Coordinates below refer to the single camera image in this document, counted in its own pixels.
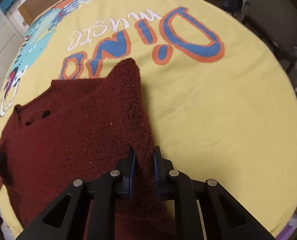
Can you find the yellow printed blanket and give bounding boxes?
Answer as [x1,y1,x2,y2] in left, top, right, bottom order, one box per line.
[0,0,297,240]

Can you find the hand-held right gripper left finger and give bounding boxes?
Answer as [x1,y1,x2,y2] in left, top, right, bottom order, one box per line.
[16,146,136,240]

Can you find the teal curtain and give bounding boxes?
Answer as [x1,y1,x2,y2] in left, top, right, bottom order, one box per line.
[0,0,23,14]

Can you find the dark red towel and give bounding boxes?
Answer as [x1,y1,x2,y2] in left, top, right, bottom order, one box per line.
[0,58,176,240]

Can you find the wooden headboard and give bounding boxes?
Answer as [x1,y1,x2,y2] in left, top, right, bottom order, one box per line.
[18,0,71,25]

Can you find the white wardrobe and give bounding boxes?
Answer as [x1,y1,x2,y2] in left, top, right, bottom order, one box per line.
[0,7,27,87]

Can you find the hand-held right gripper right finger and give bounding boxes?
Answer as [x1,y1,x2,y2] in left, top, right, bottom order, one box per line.
[152,145,276,240]

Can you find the grey chair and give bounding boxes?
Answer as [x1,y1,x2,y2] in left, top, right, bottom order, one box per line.
[243,0,297,73]

